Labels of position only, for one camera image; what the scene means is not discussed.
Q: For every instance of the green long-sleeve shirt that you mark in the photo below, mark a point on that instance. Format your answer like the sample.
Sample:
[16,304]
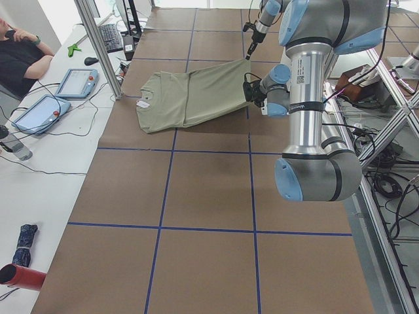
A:
[182,100]

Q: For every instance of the white Miniso hang tag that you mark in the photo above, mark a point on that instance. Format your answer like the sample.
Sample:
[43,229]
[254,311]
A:
[142,104]

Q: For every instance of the red cylinder bottle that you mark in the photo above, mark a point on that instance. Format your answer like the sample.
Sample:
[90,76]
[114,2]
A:
[16,276]

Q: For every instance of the dark folded umbrella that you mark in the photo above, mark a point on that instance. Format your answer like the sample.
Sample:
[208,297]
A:
[22,255]

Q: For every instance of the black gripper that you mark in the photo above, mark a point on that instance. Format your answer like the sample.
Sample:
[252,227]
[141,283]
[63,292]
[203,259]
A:
[257,36]
[255,91]

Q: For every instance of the green plastic toy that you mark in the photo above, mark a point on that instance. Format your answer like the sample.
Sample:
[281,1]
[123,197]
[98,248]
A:
[72,49]

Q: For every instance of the person in black shirt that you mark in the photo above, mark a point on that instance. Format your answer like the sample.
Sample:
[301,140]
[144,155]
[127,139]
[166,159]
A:
[24,59]

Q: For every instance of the grey water bottle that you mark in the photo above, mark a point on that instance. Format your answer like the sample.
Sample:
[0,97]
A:
[12,144]

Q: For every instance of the black keyboard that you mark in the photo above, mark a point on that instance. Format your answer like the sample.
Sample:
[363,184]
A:
[111,37]

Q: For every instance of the black computer mouse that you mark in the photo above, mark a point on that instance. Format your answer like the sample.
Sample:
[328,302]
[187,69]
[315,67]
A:
[90,61]

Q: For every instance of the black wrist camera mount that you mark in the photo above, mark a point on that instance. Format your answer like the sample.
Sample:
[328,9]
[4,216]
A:
[249,25]

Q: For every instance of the upper blue teach pendant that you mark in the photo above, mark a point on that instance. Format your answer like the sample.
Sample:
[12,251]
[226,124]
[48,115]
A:
[77,84]

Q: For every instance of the black box white label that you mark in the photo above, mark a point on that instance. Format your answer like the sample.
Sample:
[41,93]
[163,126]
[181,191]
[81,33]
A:
[128,47]

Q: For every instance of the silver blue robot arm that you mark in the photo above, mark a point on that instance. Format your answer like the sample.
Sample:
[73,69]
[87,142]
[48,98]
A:
[270,10]
[317,165]

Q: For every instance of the lower blue teach pendant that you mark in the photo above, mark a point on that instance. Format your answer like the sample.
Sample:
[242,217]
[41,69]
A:
[41,115]

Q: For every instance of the blue teach pendant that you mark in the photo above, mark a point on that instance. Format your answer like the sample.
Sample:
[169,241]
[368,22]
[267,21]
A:
[41,115]
[77,84]

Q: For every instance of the aluminium frame post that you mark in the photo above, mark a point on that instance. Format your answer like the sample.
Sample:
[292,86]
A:
[95,38]

